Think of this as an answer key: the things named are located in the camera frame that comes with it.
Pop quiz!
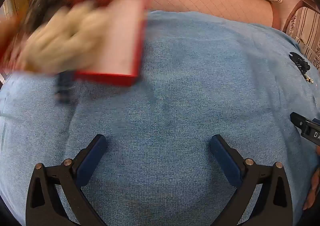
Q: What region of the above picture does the black hair clip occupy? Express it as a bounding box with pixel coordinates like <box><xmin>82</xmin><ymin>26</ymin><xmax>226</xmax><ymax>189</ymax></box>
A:
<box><xmin>289</xmin><ymin>52</ymin><xmax>315</xmax><ymax>84</ymax></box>

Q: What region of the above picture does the red cardboard box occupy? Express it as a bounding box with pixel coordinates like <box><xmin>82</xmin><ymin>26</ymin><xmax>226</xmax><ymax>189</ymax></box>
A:
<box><xmin>0</xmin><ymin>0</ymin><xmax>150</xmax><ymax>87</ymax></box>

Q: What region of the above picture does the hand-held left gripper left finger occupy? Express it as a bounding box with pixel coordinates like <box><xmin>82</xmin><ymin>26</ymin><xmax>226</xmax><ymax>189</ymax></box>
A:
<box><xmin>26</xmin><ymin>134</ymin><xmax>108</xmax><ymax>226</ymax></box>

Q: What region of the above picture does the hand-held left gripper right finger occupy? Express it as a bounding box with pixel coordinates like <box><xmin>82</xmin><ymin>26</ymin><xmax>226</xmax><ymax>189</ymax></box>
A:
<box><xmin>210</xmin><ymin>135</ymin><xmax>293</xmax><ymax>226</ymax></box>

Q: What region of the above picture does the striped floral seat cushion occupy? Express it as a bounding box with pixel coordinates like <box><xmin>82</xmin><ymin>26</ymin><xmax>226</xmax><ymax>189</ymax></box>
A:
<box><xmin>285</xmin><ymin>6</ymin><xmax>320</xmax><ymax>69</ymax></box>

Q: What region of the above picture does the person's right hand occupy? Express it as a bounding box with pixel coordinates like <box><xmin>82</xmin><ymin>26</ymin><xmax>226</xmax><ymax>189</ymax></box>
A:
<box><xmin>302</xmin><ymin>145</ymin><xmax>320</xmax><ymax>211</ymax></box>

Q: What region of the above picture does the blue blanket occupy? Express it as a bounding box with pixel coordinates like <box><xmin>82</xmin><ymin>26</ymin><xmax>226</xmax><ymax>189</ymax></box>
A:
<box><xmin>0</xmin><ymin>10</ymin><xmax>320</xmax><ymax>226</ymax></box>

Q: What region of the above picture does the blue striped strap watch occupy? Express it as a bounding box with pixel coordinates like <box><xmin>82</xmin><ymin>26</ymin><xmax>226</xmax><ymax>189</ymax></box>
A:
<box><xmin>55</xmin><ymin>71</ymin><xmax>75</xmax><ymax>104</ymax></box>

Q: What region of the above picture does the cream sheer scrunchie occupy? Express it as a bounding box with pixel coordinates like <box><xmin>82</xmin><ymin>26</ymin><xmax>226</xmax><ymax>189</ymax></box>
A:
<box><xmin>19</xmin><ymin>6</ymin><xmax>100</xmax><ymax>74</ymax></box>

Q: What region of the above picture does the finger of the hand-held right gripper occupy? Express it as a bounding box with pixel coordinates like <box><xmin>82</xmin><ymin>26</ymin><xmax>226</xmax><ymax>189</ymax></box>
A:
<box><xmin>290</xmin><ymin>112</ymin><xmax>313</xmax><ymax>133</ymax></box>

